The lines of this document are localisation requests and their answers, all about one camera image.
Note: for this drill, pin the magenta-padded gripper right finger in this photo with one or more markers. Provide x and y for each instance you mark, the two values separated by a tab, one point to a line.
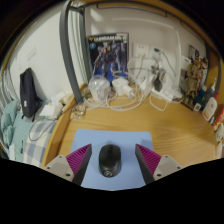
166	165

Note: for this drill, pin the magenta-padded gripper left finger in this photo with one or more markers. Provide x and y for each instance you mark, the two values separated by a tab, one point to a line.
58	165

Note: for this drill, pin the black computer mouse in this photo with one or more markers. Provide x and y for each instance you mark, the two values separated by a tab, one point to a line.
110	160

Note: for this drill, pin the light blue mouse pad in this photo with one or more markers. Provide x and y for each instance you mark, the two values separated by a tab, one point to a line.
126	140

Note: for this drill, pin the blue checked bedding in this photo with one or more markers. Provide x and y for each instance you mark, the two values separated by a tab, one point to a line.
20	136

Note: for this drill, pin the white cardboard box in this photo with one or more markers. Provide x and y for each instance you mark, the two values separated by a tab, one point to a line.
50	110

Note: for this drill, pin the clear plastic wrapper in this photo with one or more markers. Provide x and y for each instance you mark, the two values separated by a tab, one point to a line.
77	112

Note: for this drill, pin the white round container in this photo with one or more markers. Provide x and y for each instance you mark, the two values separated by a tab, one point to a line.
220	149

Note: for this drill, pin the small white cube clock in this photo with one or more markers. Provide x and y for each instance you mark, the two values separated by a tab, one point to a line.
197	107

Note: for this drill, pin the white power strip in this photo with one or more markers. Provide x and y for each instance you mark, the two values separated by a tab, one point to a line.
162	95

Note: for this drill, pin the white lotion bottle red cap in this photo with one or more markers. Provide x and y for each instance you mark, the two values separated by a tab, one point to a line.
210	109

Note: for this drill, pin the black bag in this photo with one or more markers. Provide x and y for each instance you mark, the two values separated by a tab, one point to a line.
28	93

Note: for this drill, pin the black plug adapter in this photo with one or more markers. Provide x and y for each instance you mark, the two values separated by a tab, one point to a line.
159	81

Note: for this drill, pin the clear plastic cup with lid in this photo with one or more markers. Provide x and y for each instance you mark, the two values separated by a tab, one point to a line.
99	88

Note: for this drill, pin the blue bottle with white nozzle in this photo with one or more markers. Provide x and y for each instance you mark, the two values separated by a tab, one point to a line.
210	90

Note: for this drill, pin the white power adapter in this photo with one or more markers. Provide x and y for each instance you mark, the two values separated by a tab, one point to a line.
119	86

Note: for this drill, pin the robot model kit box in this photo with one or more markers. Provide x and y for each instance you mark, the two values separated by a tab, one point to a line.
106	55

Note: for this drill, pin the white wall socket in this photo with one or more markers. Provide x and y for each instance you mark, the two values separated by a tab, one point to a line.
140	50
156	53

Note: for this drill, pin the grey metal frame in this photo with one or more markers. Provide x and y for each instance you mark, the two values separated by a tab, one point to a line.
66	50

